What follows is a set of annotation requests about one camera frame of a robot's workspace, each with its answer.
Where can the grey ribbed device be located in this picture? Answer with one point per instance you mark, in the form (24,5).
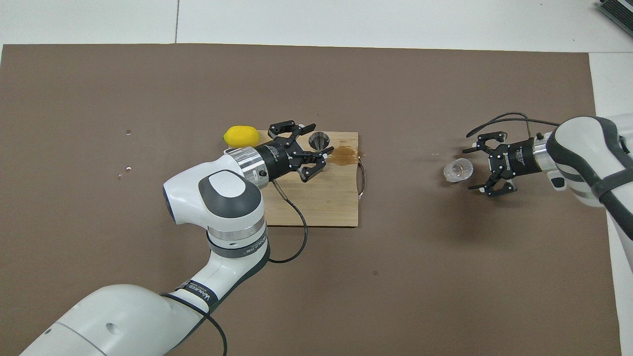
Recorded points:
(620,12)

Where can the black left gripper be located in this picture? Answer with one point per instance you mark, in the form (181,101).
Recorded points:
(282,158)

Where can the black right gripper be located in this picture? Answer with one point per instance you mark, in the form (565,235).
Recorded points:
(514,159)

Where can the yellow lemon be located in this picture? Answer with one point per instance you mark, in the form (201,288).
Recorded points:
(241,136)

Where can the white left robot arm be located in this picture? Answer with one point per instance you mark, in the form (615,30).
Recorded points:
(212,198)

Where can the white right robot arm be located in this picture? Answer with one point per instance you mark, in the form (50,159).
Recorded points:
(583,148)

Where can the clear plastic cup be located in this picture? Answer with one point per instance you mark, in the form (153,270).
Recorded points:
(457,170)

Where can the brown table mat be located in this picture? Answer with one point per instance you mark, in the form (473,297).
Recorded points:
(395,296)

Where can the bamboo cutting board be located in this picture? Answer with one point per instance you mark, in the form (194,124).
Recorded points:
(331,198)

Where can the steel jigger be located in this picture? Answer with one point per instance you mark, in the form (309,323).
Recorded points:
(319,141)

